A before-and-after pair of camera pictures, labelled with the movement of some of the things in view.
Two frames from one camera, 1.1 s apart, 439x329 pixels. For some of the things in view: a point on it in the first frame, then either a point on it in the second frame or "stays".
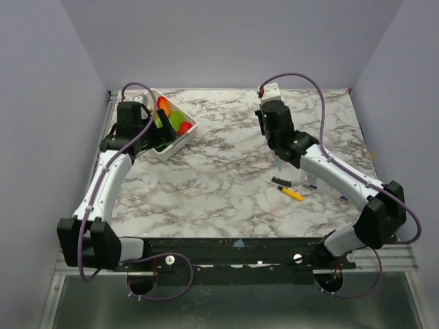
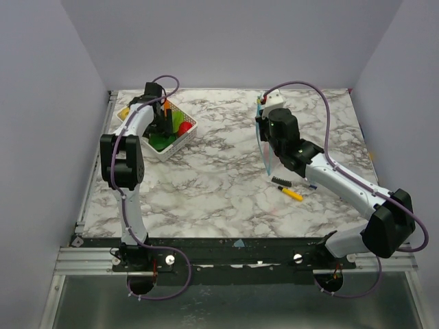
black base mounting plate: x=237 y=260 stays
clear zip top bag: x=278 y=163 to x=265 y=149
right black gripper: x=259 y=115 stays
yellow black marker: x=291 y=193 stays
